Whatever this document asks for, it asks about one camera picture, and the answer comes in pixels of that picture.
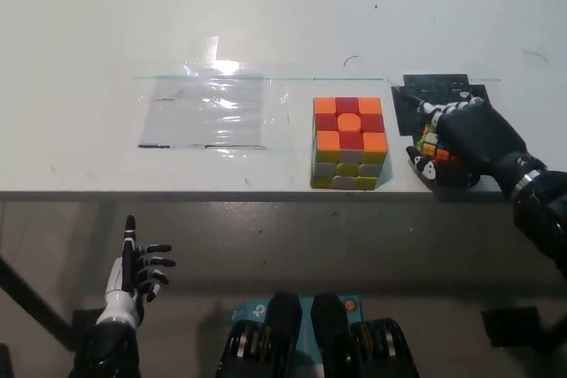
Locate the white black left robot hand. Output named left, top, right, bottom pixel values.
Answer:
left=95, top=214, right=177, bottom=326

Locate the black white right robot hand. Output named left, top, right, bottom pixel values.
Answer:
left=398, top=85, right=548, bottom=196

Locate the small studded multicolour cube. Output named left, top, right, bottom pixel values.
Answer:
left=416, top=120, right=460, bottom=166

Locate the large orange red puzzle cube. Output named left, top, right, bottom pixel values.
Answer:
left=309, top=96, right=390, bottom=192

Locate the black tape patch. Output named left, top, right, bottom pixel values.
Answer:
left=390, top=73, right=493, bottom=138

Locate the black diagonal table leg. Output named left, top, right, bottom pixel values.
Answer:
left=0, top=253, right=74, bottom=343

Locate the clear plastic sheet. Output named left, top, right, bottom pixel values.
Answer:
left=137, top=76, right=270, bottom=150

